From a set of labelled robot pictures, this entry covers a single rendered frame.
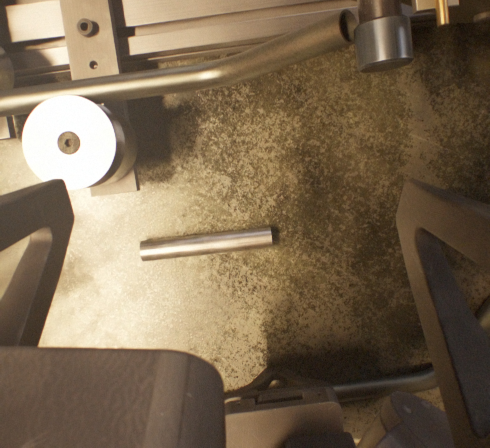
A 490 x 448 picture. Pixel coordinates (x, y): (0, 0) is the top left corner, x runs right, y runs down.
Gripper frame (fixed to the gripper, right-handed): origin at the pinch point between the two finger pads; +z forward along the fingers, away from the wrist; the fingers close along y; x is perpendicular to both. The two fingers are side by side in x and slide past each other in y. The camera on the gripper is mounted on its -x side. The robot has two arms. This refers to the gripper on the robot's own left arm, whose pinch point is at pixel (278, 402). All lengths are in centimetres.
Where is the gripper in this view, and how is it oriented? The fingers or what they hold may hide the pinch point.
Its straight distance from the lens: 35.7
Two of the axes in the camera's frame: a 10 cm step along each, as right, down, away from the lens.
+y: -1.3, -9.9, -1.0
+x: -9.9, 1.3, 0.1
